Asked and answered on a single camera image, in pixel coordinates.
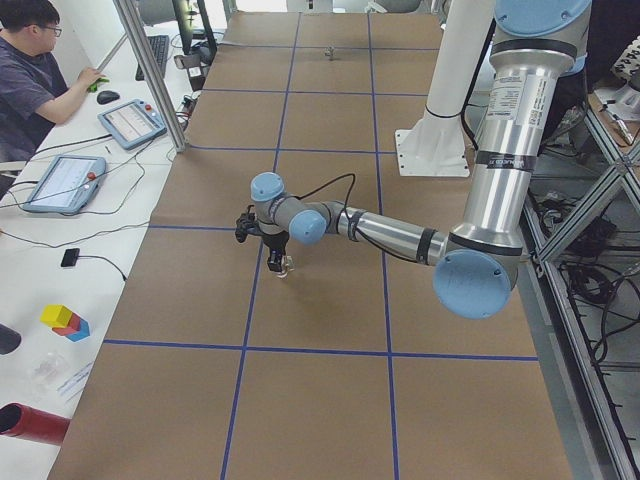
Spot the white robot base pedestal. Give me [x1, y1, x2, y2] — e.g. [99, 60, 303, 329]
[395, 0, 495, 177]

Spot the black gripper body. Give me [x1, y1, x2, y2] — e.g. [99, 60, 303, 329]
[262, 232, 289, 263]

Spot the upper blue teach pendant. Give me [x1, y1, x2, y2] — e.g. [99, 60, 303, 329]
[97, 99, 167, 151]

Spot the black floor cables bundle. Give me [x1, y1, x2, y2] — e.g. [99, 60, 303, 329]
[529, 189, 640, 381]

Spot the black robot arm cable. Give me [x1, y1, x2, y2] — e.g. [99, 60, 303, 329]
[284, 172, 431, 264]

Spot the black computer mouse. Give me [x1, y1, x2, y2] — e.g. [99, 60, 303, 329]
[96, 90, 120, 105]

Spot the blue wooden block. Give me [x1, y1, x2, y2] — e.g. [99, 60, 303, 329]
[65, 318, 90, 342]

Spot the blue teach pendant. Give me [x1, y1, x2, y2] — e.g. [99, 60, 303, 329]
[22, 155, 107, 214]
[97, 99, 167, 151]

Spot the red cylinder tube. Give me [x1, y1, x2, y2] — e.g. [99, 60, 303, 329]
[1, 403, 70, 446]

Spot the small black box device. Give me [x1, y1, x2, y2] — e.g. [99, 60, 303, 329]
[60, 248, 80, 268]

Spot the seated man in blue shirt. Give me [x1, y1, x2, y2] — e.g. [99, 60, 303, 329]
[1, 1, 102, 162]

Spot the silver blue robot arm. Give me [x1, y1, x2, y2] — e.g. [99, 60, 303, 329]
[250, 1, 591, 319]

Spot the aluminium frame post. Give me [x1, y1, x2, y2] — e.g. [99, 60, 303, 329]
[113, 0, 187, 153]

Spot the black computer keyboard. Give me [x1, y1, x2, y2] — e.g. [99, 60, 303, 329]
[147, 34, 171, 78]

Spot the aluminium frame rack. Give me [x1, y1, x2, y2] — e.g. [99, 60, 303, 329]
[524, 87, 639, 479]

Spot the green clamp tool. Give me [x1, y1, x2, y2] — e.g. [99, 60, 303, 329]
[87, 77, 110, 93]

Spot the white PPR pipe fitting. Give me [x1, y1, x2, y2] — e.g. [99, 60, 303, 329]
[276, 255, 295, 278]

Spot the yellow wooden block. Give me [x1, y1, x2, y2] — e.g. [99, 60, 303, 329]
[40, 304, 73, 328]

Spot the lower blue teach pendant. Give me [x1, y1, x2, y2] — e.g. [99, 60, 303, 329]
[22, 155, 107, 214]

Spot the black white patterned cloth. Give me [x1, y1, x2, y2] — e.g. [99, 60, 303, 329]
[610, 38, 640, 87]

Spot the red wooden block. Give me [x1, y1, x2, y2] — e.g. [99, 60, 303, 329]
[52, 313, 81, 336]

